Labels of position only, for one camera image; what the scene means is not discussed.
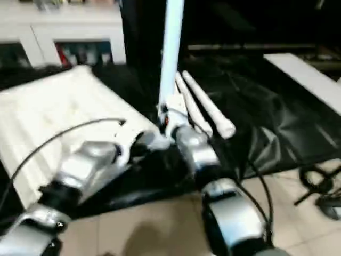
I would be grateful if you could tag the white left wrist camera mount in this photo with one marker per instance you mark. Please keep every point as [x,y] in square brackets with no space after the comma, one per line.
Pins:
[130,138]

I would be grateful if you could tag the black work mat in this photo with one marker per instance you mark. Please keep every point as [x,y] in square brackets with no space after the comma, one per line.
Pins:
[266,128]

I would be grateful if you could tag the white plastic table top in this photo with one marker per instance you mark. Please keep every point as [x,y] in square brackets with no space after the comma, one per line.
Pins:
[58,112]

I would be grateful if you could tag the white plastic table leg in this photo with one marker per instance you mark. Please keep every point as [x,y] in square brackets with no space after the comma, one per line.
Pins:
[190,104]
[210,109]
[171,53]

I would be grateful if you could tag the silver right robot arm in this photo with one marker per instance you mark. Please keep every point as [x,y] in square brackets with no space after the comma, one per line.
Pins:
[197,149]

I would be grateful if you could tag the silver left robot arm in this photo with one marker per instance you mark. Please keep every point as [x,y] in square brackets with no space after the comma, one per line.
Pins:
[85,165]

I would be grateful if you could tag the white glass door cabinet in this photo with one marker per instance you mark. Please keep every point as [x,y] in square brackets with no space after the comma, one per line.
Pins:
[66,24]

